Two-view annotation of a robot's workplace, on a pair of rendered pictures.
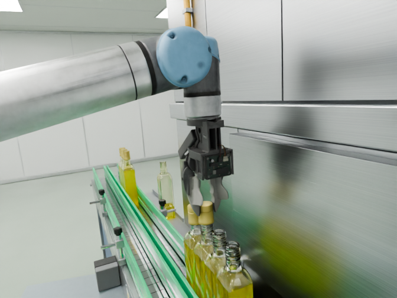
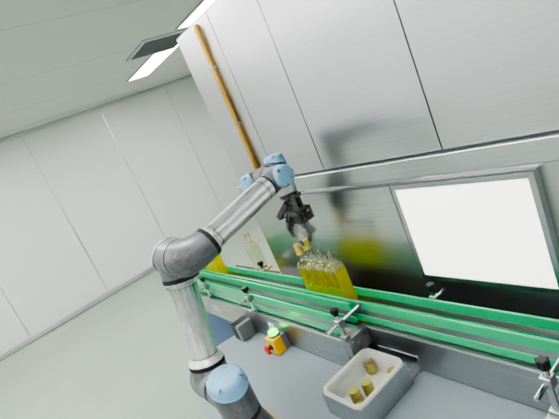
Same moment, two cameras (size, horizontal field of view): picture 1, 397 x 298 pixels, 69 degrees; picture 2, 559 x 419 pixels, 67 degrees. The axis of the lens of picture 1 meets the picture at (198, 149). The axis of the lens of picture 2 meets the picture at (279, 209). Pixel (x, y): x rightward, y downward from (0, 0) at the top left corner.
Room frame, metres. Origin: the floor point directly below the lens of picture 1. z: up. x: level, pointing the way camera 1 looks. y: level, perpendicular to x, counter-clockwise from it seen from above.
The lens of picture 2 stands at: (-0.92, 0.25, 1.69)
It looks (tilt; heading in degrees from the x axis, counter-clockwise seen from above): 13 degrees down; 352
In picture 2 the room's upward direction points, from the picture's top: 23 degrees counter-clockwise
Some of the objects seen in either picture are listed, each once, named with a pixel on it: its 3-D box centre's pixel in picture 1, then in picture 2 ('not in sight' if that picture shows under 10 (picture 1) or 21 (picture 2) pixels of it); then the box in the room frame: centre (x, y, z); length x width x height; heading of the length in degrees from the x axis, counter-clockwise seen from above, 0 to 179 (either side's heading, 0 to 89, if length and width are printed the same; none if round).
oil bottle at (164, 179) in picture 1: (165, 190); (255, 255); (1.24, 0.16, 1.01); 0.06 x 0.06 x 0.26; 24
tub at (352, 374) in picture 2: not in sight; (366, 386); (0.21, 0.06, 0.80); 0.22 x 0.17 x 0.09; 114
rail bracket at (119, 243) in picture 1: (112, 248); (245, 303); (0.88, 0.31, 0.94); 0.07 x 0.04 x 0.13; 114
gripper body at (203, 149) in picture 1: (207, 147); (295, 208); (0.58, -0.02, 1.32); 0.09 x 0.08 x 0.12; 24
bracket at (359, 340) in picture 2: not in sight; (358, 341); (0.36, 0.00, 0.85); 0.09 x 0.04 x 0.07; 114
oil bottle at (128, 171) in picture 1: (129, 177); (215, 260); (1.45, 0.37, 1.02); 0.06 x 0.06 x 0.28; 24
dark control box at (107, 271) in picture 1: (107, 273); (243, 328); (0.97, 0.37, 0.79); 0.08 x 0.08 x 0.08; 24
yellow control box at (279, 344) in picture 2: not in sight; (277, 342); (0.72, 0.25, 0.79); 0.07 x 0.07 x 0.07; 24
